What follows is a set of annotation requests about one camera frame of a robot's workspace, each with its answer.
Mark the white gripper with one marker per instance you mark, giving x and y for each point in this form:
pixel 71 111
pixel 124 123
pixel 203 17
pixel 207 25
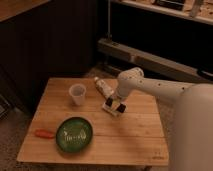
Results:
pixel 117 98

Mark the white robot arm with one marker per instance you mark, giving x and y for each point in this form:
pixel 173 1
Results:
pixel 192 133

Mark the white tube bottle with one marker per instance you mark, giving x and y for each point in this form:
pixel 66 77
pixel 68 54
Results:
pixel 103 87

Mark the translucent plastic cup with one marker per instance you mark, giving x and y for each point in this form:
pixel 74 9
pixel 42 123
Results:
pixel 78 93

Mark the green plate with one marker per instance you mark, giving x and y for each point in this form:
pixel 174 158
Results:
pixel 74 135

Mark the wooden table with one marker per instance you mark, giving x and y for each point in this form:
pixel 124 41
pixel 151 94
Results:
pixel 134 138

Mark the grey baseboard heater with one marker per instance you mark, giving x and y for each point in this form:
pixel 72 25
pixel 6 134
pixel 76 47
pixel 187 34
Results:
pixel 150 62

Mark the orange carrot toy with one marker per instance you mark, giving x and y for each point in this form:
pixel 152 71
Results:
pixel 44 134

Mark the vertical metal pole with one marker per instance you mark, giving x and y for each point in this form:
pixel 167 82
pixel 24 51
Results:
pixel 109 19

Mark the wooden shelf ledge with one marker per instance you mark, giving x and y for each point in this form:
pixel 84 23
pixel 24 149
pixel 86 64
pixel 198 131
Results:
pixel 195 10

